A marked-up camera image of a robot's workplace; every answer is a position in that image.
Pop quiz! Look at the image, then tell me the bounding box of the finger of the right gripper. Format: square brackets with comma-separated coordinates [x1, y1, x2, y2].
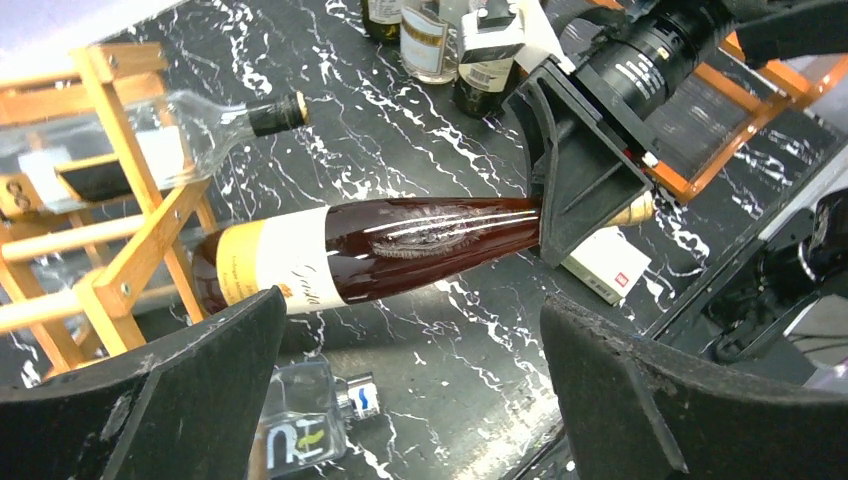
[504, 58, 653, 267]

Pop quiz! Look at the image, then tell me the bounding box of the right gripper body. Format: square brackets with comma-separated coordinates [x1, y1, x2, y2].
[587, 1, 733, 126]

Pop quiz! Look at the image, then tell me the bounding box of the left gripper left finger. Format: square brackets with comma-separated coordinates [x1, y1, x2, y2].
[1, 288, 286, 479]

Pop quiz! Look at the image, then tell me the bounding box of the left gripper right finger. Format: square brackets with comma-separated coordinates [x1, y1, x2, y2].
[541, 296, 847, 479]

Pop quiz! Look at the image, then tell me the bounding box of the clear square blue-label bottle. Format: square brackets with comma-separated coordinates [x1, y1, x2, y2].
[246, 360, 381, 479]

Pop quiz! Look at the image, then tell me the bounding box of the dark green black-cap wine bottle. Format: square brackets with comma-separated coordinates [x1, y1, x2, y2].
[453, 1, 524, 119]

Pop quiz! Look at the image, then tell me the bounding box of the brown gold-cap wine bottle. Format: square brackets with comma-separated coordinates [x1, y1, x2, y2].
[192, 192, 657, 317]

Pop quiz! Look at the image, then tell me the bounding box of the clear labelled liquor bottle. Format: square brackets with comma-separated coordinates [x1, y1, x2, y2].
[400, 0, 468, 85]

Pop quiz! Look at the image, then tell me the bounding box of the dark green silver-cap wine bottle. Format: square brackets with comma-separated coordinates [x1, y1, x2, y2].
[360, 0, 403, 44]

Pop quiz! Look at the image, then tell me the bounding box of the clear black-cap bottle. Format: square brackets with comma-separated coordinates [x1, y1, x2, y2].
[1, 90, 309, 221]

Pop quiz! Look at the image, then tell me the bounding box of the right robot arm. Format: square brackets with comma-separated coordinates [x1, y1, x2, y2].
[507, 1, 847, 266]

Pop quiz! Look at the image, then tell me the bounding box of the wooden wine rack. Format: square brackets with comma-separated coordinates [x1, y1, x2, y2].
[1, 43, 216, 374]

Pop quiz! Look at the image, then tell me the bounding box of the white rectangular box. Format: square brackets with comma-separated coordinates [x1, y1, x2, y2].
[561, 227, 651, 305]

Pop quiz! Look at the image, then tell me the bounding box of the orange tiered shelf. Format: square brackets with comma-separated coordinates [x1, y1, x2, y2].
[645, 1, 847, 203]

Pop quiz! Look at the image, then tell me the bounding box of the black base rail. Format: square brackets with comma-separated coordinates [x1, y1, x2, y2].
[514, 149, 847, 479]

